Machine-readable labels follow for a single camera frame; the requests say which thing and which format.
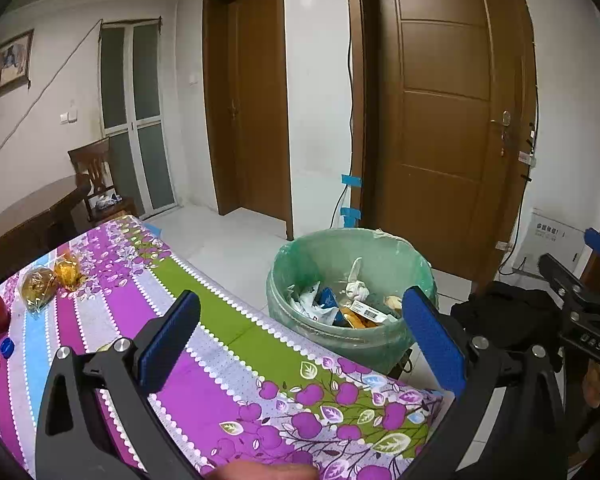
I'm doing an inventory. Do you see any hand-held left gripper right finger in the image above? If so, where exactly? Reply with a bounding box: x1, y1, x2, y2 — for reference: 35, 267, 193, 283
402, 286, 568, 480

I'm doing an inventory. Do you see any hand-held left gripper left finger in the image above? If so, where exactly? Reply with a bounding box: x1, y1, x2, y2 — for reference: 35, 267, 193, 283
35, 289, 202, 480

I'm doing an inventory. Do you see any white barcode label package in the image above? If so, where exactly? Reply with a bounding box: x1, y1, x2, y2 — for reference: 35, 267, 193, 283
349, 301, 387, 324

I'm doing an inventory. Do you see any white knotted cloth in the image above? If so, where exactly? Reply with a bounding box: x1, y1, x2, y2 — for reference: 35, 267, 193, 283
344, 257, 372, 302

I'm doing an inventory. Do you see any white blue plastic package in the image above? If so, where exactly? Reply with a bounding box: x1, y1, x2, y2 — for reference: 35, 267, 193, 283
287, 284, 342, 322

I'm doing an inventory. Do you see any bin with green bag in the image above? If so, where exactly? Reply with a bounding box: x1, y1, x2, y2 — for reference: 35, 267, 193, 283
266, 228, 438, 376

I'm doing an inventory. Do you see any person's left hand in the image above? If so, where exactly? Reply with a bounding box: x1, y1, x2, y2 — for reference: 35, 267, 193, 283
214, 461, 321, 480

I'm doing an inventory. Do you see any white paper sheet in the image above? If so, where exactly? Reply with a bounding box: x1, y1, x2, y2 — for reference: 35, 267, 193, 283
522, 207, 600, 276

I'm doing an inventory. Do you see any floral purple green tablecloth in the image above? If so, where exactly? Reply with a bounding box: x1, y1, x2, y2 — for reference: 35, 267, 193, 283
0, 215, 456, 480

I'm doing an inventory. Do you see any black bag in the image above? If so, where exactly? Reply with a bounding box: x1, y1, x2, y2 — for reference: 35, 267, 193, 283
450, 281, 563, 376

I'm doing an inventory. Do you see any yellow crinkled wrapper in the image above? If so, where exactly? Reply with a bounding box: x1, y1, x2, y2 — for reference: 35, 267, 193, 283
54, 252, 83, 288

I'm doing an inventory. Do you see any bread in clear bag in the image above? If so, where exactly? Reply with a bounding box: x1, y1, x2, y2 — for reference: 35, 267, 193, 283
20, 266, 60, 313

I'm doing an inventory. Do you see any dark wooden dining table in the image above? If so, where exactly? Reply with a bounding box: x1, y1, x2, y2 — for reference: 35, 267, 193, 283
0, 175, 93, 281

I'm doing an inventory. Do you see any brown wooden chair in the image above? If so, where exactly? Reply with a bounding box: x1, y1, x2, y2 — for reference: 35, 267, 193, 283
69, 137, 140, 233

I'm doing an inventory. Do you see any brown panelled wooden door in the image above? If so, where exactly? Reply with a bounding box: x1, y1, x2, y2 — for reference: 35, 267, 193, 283
345, 0, 538, 291

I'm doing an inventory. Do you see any frosted glass double door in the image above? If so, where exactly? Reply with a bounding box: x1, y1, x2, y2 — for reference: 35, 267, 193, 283
99, 19, 177, 216

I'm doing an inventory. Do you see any brass door handle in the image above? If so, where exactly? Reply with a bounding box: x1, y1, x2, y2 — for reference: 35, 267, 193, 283
490, 110, 513, 158

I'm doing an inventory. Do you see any black wall cable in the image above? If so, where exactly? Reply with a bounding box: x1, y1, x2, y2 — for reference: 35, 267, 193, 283
330, 35, 357, 228

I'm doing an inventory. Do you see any grey wall cable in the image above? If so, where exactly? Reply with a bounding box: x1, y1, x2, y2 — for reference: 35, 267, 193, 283
0, 19, 103, 171

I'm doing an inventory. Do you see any framed wall picture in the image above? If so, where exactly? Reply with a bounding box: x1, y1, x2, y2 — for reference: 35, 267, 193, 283
0, 29, 35, 107

